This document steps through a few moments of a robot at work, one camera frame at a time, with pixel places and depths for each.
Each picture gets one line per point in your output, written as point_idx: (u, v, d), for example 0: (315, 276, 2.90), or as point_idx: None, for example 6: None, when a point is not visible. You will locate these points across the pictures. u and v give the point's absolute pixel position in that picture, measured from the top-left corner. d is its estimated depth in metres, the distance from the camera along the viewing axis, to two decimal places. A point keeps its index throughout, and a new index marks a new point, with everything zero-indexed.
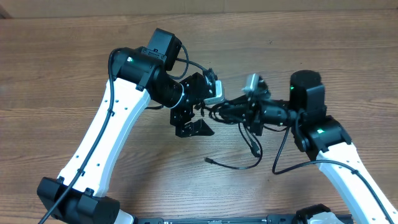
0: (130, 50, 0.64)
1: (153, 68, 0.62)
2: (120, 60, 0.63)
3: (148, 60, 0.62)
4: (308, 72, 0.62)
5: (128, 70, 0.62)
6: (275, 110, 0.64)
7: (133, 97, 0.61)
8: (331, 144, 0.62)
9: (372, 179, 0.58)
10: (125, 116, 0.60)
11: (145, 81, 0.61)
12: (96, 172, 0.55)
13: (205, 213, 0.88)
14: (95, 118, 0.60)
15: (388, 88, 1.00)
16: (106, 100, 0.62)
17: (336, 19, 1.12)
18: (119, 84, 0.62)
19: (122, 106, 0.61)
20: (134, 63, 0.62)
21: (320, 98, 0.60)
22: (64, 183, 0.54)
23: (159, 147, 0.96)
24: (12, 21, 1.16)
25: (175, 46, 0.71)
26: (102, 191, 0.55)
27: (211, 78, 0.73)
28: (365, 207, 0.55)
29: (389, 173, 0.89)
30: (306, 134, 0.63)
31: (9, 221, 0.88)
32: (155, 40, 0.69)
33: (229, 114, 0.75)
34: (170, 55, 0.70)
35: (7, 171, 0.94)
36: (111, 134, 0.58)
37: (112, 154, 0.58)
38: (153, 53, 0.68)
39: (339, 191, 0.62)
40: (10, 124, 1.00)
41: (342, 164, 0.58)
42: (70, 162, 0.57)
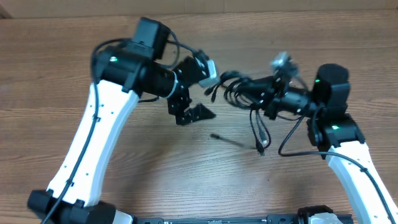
0: (113, 50, 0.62)
1: (139, 68, 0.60)
2: (103, 60, 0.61)
3: (133, 59, 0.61)
4: (336, 65, 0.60)
5: (112, 71, 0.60)
6: (295, 98, 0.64)
7: (119, 101, 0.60)
8: (344, 141, 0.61)
9: (380, 178, 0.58)
10: (111, 122, 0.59)
11: (131, 82, 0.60)
12: (84, 182, 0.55)
13: (205, 213, 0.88)
14: (81, 125, 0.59)
15: (389, 88, 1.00)
16: (91, 105, 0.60)
17: (336, 19, 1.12)
18: (103, 88, 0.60)
19: (108, 111, 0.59)
20: (118, 63, 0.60)
21: (344, 96, 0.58)
22: (53, 196, 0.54)
23: (159, 147, 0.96)
24: (12, 21, 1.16)
25: (163, 34, 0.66)
26: (94, 199, 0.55)
27: (201, 59, 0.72)
28: (369, 205, 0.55)
29: (389, 173, 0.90)
30: (321, 129, 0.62)
31: (9, 221, 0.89)
32: (140, 32, 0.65)
33: (247, 94, 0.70)
34: (158, 46, 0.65)
35: (7, 171, 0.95)
36: (97, 142, 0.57)
37: (101, 160, 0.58)
38: (139, 47, 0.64)
39: (344, 186, 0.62)
40: (10, 124, 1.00)
41: (352, 160, 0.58)
42: (59, 173, 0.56)
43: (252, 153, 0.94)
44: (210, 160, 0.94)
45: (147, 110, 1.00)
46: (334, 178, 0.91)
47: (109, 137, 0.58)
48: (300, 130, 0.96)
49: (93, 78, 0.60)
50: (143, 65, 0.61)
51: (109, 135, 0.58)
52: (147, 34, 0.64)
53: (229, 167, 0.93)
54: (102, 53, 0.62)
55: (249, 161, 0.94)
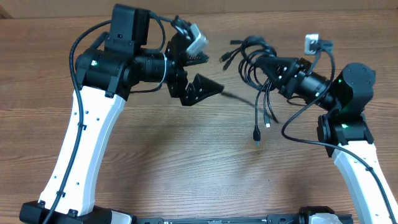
0: (92, 53, 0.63)
1: (122, 70, 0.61)
2: (84, 65, 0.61)
3: (115, 61, 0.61)
4: (364, 68, 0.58)
5: (94, 76, 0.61)
6: (316, 84, 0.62)
7: (103, 107, 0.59)
8: (352, 140, 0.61)
9: (384, 178, 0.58)
10: (97, 129, 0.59)
11: (114, 84, 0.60)
12: (76, 191, 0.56)
13: (205, 213, 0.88)
14: (66, 134, 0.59)
15: (389, 88, 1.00)
16: (75, 112, 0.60)
17: (336, 19, 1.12)
18: (86, 94, 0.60)
19: (93, 117, 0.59)
20: (99, 66, 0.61)
21: (364, 102, 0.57)
22: (46, 207, 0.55)
23: (160, 148, 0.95)
24: (11, 21, 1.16)
25: (142, 19, 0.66)
26: (87, 207, 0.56)
27: (183, 26, 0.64)
28: (372, 205, 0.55)
29: (389, 173, 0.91)
30: (331, 126, 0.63)
31: (9, 221, 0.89)
32: (117, 24, 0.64)
33: (266, 68, 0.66)
34: (137, 34, 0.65)
35: (7, 171, 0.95)
36: (85, 150, 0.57)
37: (91, 168, 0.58)
38: (119, 40, 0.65)
39: (348, 184, 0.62)
40: (9, 124, 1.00)
41: (358, 159, 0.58)
42: (50, 183, 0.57)
43: (252, 153, 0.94)
44: (210, 160, 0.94)
45: (147, 110, 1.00)
46: (334, 178, 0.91)
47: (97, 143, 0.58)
48: (301, 130, 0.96)
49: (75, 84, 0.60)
50: (126, 66, 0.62)
51: (96, 142, 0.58)
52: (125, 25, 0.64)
53: (229, 167, 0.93)
54: (81, 58, 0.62)
55: (249, 161, 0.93)
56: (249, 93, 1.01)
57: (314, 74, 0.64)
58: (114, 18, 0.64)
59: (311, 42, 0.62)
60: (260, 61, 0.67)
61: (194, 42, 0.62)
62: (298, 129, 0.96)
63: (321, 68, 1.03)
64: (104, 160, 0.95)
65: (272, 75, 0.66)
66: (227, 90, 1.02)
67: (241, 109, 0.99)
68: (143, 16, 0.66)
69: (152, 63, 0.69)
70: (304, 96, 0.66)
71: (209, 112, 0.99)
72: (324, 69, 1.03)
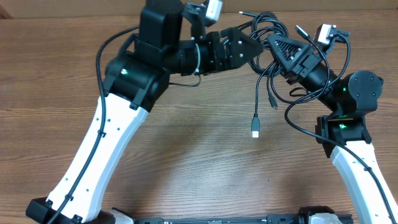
0: (125, 60, 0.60)
1: (150, 83, 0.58)
2: (115, 71, 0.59)
3: (145, 71, 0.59)
4: (372, 76, 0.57)
5: (122, 84, 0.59)
6: (321, 77, 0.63)
7: (125, 119, 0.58)
8: (351, 140, 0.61)
9: (384, 179, 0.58)
10: (116, 138, 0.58)
11: (140, 98, 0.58)
12: (84, 197, 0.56)
13: (205, 213, 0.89)
14: (86, 138, 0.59)
15: (389, 88, 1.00)
16: (97, 117, 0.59)
17: (336, 20, 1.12)
18: (111, 101, 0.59)
19: (114, 127, 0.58)
20: (130, 77, 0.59)
21: (367, 112, 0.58)
22: (53, 207, 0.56)
23: (159, 147, 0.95)
24: (12, 21, 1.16)
25: (173, 22, 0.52)
26: (92, 214, 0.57)
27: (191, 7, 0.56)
28: (371, 205, 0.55)
29: (389, 172, 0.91)
30: (329, 126, 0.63)
31: (9, 221, 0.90)
32: (145, 28, 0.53)
33: (278, 51, 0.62)
34: (170, 38, 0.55)
35: (7, 171, 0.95)
36: (101, 158, 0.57)
37: (103, 176, 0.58)
38: (148, 46, 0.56)
39: (346, 182, 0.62)
40: (9, 124, 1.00)
41: (357, 159, 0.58)
42: (60, 184, 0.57)
43: (252, 152, 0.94)
44: (209, 160, 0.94)
45: None
46: (334, 178, 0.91)
47: (112, 154, 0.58)
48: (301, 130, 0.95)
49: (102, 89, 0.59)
50: (156, 79, 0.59)
51: (112, 153, 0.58)
52: (150, 32, 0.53)
53: (229, 167, 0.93)
54: (112, 63, 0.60)
55: (249, 161, 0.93)
56: (250, 93, 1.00)
57: (321, 65, 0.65)
58: (142, 22, 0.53)
59: (330, 28, 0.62)
60: (271, 38, 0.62)
61: (212, 2, 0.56)
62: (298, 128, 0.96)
63: None
64: None
65: (282, 55, 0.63)
66: (227, 91, 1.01)
67: (241, 109, 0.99)
68: (176, 15, 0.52)
69: (184, 51, 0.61)
70: (306, 87, 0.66)
71: (209, 111, 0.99)
72: None
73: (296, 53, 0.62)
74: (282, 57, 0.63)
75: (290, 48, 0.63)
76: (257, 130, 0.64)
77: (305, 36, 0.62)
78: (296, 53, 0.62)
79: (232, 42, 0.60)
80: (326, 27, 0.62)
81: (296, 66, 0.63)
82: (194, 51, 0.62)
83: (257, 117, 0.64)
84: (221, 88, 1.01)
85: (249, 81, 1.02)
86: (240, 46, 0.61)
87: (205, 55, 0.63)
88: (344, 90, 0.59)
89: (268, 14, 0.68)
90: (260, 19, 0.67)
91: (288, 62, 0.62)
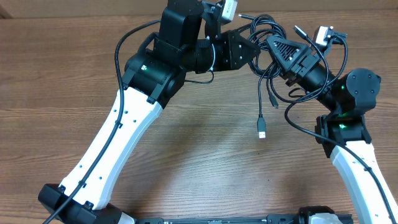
0: (146, 56, 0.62)
1: (167, 80, 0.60)
2: (135, 67, 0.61)
3: (163, 69, 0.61)
4: (369, 74, 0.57)
5: (141, 80, 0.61)
6: (320, 78, 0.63)
7: (142, 111, 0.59)
8: (350, 140, 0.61)
9: (384, 178, 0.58)
10: (132, 129, 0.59)
11: (157, 93, 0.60)
12: (97, 185, 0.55)
13: (205, 213, 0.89)
14: (102, 128, 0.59)
15: (389, 88, 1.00)
16: (115, 109, 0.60)
17: (335, 20, 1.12)
18: (129, 94, 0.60)
19: (130, 119, 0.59)
20: (148, 73, 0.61)
21: (365, 109, 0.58)
22: (64, 193, 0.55)
23: (159, 147, 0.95)
24: (12, 21, 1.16)
25: (193, 23, 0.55)
26: (103, 203, 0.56)
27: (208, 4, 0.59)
28: (372, 205, 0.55)
29: (389, 172, 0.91)
30: (328, 126, 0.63)
31: (9, 221, 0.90)
32: (166, 28, 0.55)
33: (277, 52, 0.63)
34: (189, 39, 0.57)
35: (7, 170, 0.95)
36: (117, 148, 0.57)
37: (116, 166, 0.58)
38: (166, 45, 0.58)
39: (346, 183, 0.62)
40: (9, 124, 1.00)
41: (357, 159, 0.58)
42: (73, 171, 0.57)
43: (252, 153, 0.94)
44: (209, 160, 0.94)
45: None
46: (334, 178, 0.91)
47: (127, 144, 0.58)
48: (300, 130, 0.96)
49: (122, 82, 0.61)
50: (173, 77, 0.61)
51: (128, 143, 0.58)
52: (171, 32, 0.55)
53: (229, 167, 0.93)
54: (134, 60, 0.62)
55: (249, 161, 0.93)
56: (250, 93, 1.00)
57: (319, 66, 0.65)
58: (164, 23, 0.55)
59: (326, 30, 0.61)
60: (270, 40, 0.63)
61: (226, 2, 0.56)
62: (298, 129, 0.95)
63: None
64: None
65: (280, 56, 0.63)
66: (227, 90, 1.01)
67: (241, 109, 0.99)
68: (197, 17, 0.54)
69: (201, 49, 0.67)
70: (305, 88, 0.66)
71: (209, 112, 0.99)
72: None
73: (295, 53, 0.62)
74: (280, 58, 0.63)
75: (289, 50, 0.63)
76: (263, 130, 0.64)
77: (303, 36, 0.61)
78: (294, 53, 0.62)
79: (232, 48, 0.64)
80: (323, 28, 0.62)
81: (294, 65, 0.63)
82: (210, 50, 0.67)
83: (262, 119, 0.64)
84: (222, 88, 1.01)
85: (249, 81, 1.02)
86: (240, 50, 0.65)
87: (220, 53, 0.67)
88: (341, 88, 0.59)
89: (266, 17, 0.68)
90: (258, 22, 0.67)
91: (286, 62, 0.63)
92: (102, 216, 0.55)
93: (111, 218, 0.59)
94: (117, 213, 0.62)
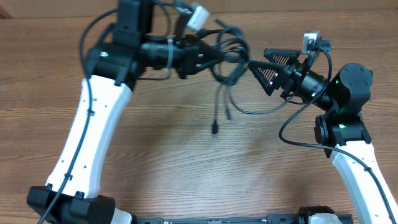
0: (104, 46, 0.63)
1: (130, 61, 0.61)
2: (94, 56, 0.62)
3: (124, 52, 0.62)
4: (360, 68, 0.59)
5: (104, 66, 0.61)
6: (313, 84, 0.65)
7: (111, 94, 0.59)
8: (350, 140, 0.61)
9: (384, 179, 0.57)
10: (106, 115, 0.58)
11: (122, 74, 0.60)
12: (83, 174, 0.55)
13: (205, 213, 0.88)
14: (75, 121, 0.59)
15: (389, 88, 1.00)
16: (84, 100, 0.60)
17: (336, 19, 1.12)
18: (95, 83, 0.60)
19: (102, 104, 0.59)
20: (109, 58, 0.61)
21: (362, 102, 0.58)
22: (53, 190, 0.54)
23: (159, 147, 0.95)
24: (12, 21, 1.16)
25: (147, 10, 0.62)
26: (94, 191, 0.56)
27: (183, 5, 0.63)
28: (371, 205, 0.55)
29: (389, 173, 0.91)
30: (328, 126, 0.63)
31: (9, 221, 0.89)
32: (123, 14, 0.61)
33: (255, 71, 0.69)
34: (144, 23, 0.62)
35: (7, 171, 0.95)
36: (94, 135, 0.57)
37: (99, 153, 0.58)
38: (125, 32, 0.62)
39: (346, 183, 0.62)
40: (10, 124, 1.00)
41: (356, 159, 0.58)
42: (56, 167, 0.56)
43: (251, 153, 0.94)
44: (209, 160, 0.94)
45: (147, 110, 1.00)
46: (334, 178, 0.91)
47: (104, 129, 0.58)
48: (301, 130, 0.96)
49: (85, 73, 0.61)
50: (134, 59, 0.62)
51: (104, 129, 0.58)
52: (129, 15, 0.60)
53: (229, 167, 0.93)
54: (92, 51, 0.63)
55: (249, 161, 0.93)
56: (250, 93, 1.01)
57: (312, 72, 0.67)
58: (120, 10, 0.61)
59: (308, 42, 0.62)
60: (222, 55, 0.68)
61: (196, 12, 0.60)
62: (293, 137, 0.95)
63: (321, 68, 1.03)
64: (104, 160, 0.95)
65: (262, 78, 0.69)
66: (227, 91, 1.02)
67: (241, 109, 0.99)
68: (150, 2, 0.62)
69: (157, 49, 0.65)
70: (301, 94, 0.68)
71: (209, 112, 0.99)
72: (324, 69, 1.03)
73: (274, 76, 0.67)
74: (262, 79, 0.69)
75: (269, 72, 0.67)
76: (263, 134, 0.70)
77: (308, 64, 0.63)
78: (274, 74, 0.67)
79: (190, 60, 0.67)
80: (304, 39, 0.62)
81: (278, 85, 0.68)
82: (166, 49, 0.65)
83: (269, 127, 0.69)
84: (221, 88, 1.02)
85: (248, 81, 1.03)
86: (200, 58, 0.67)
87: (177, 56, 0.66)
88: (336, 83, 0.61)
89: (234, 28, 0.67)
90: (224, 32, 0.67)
91: (267, 83, 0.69)
92: (96, 203, 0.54)
93: (105, 206, 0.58)
94: (111, 203, 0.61)
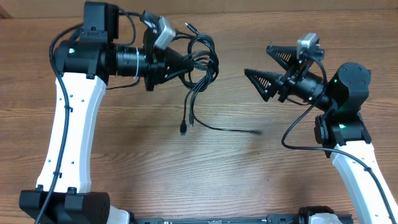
0: (68, 42, 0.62)
1: (98, 53, 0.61)
2: (62, 54, 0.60)
3: (91, 46, 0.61)
4: (359, 67, 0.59)
5: (73, 63, 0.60)
6: (310, 85, 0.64)
7: (87, 89, 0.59)
8: (350, 140, 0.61)
9: (383, 178, 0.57)
10: (85, 109, 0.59)
11: (93, 68, 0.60)
12: (71, 170, 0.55)
13: (205, 213, 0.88)
14: (55, 120, 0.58)
15: (389, 88, 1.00)
16: (60, 98, 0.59)
17: (336, 19, 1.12)
18: (69, 79, 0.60)
19: (79, 99, 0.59)
20: (77, 53, 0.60)
21: (361, 101, 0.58)
22: (44, 190, 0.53)
23: (159, 147, 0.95)
24: (12, 21, 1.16)
25: (111, 13, 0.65)
26: (85, 185, 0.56)
27: (151, 20, 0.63)
28: (372, 205, 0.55)
29: (389, 173, 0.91)
30: (328, 126, 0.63)
31: (9, 221, 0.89)
32: (87, 15, 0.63)
33: (254, 81, 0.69)
34: (109, 25, 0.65)
35: (7, 171, 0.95)
36: (76, 131, 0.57)
37: (83, 148, 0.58)
38: (92, 33, 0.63)
39: (346, 183, 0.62)
40: (10, 124, 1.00)
41: (356, 159, 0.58)
42: (43, 168, 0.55)
43: (251, 153, 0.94)
44: (209, 160, 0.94)
45: (147, 110, 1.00)
46: (334, 178, 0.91)
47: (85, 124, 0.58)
48: (301, 130, 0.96)
49: (55, 72, 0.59)
50: (102, 51, 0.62)
51: (85, 122, 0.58)
52: (93, 17, 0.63)
53: (229, 167, 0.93)
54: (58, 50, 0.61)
55: (249, 161, 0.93)
56: (250, 93, 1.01)
57: (310, 73, 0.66)
58: (84, 12, 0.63)
59: (301, 50, 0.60)
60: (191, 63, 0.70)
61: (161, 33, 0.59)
62: (293, 143, 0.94)
63: (321, 68, 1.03)
64: (104, 160, 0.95)
65: (259, 86, 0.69)
66: (227, 91, 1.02)
67: (241, 109, 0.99)
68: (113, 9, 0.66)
69: (124, 58, 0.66)
70: (299, 96, 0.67)
71: (210, 112, 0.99)
72: (324, 69, 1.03)
73: (268, 85, 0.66)
74: (259, 88, 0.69)
75: (264, 80, 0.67)
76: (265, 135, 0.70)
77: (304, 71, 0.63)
78: (268, 84, 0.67)
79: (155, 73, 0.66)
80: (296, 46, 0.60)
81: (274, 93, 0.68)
82: (133, 59, 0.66)
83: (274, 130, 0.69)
84: (222, 88, 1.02)
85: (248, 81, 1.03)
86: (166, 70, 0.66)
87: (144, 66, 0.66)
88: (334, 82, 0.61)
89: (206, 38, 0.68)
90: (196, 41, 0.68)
91: (263, 91, 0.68)
92: (89, 196, 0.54)
93: (99, 200, 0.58)
94: (105, 196, 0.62)
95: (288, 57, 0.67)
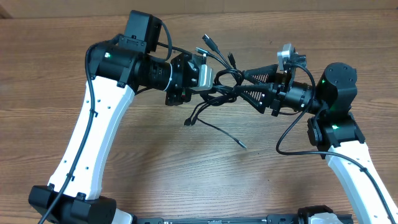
0: (107, 45, 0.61)
1: (133, 63, 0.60)
2: (98, 56, 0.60)
3: (127, 54, 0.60)
4: (344, 66, 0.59)
5: (107, 67, 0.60)
6: (300, 93, 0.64)
7: (115, 96, 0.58)
8: (344, 140, 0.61)
9: (380, 179, 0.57)
10: (108, 117, 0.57)
11: (126, 76, 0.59)
12: (84, 176, 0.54)
13: (205, 213, 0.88)
14: (78, 121, 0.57)
15: (388, 88, 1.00)
16: (87, 100, 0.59)
17: (336, 19, 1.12)
18: (99, 84, 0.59)
19: (104, 106, 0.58)
20: (112, 58, 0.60)
21: (349, 99, 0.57)
22: (55, 190, 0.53)
23: (159, 147, 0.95)
24: (12, 22, 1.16)
25: (154, 26, 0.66)
26: (95, 193, 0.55)
27: (194, 63, 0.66)
28: (370, 206, 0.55)
29: (389, 173, 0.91)
30: (321, 128, 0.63)
31: (9, 221, 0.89)
32: (132, 25, 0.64)
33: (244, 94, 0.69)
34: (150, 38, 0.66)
35: (7, 171, 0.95)
36: (96, 137, 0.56)
37: (100, 155, 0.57)
38: (132, 41, 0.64)
39: (343, 185, 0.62)
40: (10, 124, 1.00)
41: (351, 160, 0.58)
42: (59, 168, 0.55)
43: (252, 153, 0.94)
44: (209, 160, 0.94)
45: (147, 111, 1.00)
46: (334, 178, 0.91)
47: (106, 132, 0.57)
48: (301, 130, 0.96)
49: (87, 74, 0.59)
50: (137, 60, 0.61)
51: (106, 130, 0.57)
52: (137, 27, 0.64)
53: (229, 167, 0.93)
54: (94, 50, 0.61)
55: (249, 162, 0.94)
56: None
57: (295, 83, 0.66)
58: (129, 22, 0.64)
59: (284, 62, 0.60)
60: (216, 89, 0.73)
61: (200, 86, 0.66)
62: (288, 149, 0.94)
63: (321, 68, 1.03)
64: None
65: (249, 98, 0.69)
66: None
67: (241, 109, 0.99)
68: (157, 23, 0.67)
69: (157, 78, 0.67)
70: (290, 106, 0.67)
71: (209, 113, 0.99)
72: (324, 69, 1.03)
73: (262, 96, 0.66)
74: (251, 100, 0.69)
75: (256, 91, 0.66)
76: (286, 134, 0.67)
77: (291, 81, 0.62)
78: (262, 95, 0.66)
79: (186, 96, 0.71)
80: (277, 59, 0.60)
81: (268, 104, 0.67)
82: (166, 81, 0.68)
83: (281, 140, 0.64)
84: None
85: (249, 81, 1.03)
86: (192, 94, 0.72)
87: (174, 87, 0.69)
88: (322, 83, 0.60)
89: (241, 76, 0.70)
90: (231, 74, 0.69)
91: (257, 104, 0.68)
92: (97, 205, 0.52)
93: (107, 207, 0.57)
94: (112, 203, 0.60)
95: (265, 78, 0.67)
